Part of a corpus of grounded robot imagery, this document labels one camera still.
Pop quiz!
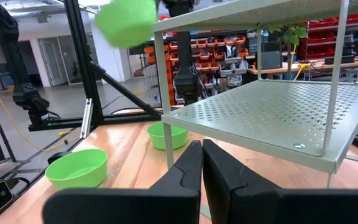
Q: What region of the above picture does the black aluminium table frame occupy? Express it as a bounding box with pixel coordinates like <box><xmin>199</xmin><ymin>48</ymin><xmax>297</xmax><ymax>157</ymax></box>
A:
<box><xmin>0</xmin><ymin>0</ymin><xmax>165</xmax><ymax>218</ymax></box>

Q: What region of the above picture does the green potted plant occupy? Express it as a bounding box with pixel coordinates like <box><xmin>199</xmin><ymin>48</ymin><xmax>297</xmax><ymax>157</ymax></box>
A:
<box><xmin>267</xmin><ymin>24</ymin><xmax>309</xmax><ymax>82</ymax></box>

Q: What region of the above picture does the red bin rack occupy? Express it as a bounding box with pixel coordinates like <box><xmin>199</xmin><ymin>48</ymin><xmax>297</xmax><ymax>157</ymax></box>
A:
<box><xmin>303</xmin><ymin>12</ymin><xmax>358</xmax><ymax>62</ymax></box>

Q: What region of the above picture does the wooden workbench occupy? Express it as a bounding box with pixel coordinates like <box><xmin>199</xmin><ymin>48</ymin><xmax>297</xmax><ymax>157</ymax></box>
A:
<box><xmin>247</xmin><ymin>58</ymin><xmax>358</xmax><ymax>75</ymax></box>

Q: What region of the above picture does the glass double door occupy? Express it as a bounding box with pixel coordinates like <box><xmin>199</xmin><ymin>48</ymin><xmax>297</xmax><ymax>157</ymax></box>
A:
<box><xmin>39</xmin><ymin>36</ymin><xmax>71</xmax><ymax>87</ymax></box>

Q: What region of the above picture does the silver aluminium bar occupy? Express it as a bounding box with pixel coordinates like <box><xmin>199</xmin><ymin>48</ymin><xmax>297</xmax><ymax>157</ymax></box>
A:
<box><xmin>79</xmin><ymin>97</ymin><xmax>94</xmax><ymax>139</ymax></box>

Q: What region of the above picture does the orange bin shelving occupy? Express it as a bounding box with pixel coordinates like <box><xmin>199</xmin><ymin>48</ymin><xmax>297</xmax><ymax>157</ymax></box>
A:
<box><xmin>143</xmin><ymin>30</ymin><xmax>249</xmax><ymax>106</ymax></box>

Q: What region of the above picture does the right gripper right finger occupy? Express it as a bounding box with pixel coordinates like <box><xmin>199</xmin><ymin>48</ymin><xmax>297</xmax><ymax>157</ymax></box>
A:
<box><xmin>202</xmin><ymin>139</ymin><xmax>358</xmax><ymax>224</ymax></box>

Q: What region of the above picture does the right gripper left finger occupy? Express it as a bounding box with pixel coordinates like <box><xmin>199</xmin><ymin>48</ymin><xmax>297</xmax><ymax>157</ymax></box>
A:
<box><xmin>42</xmin><ymin>139</ymin><xmax>203</xmax><ymax>224</ymax></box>

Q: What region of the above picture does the thin yellow cable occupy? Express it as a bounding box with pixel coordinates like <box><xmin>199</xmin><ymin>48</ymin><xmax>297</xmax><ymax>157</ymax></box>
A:
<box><xmin>0</xmin><ymin>60</ymin><xmax>77</xmax><ymax>153</ymax></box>

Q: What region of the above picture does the green plastic bowl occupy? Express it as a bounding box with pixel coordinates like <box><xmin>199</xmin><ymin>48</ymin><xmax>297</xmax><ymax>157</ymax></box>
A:
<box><xmin>44</xmin><ymin>148</ymin><xmax>109</xmax><ymax>191</ymax></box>
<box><xmin>147</xmin><ymin>121</ymin><xmax>190</xmax><ymax>151</ymax></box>
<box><xmin>94</xmin><ymin>0</ymin><xmax>158</xmax><ymax>50</ymax></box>

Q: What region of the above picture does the pale green perforated shelf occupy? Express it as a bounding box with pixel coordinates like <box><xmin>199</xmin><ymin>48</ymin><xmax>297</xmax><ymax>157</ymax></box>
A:
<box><xmin>152</xmin><ymin>0</ymin><xmax>358</xmax><ymax>189</ymax></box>

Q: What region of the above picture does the black computer box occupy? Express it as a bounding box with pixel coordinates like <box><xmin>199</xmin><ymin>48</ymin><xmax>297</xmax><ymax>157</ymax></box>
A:
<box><xmin>260</xmin><ymin>41</ymin><xmax>285</xmax><ymax>70</ymax></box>

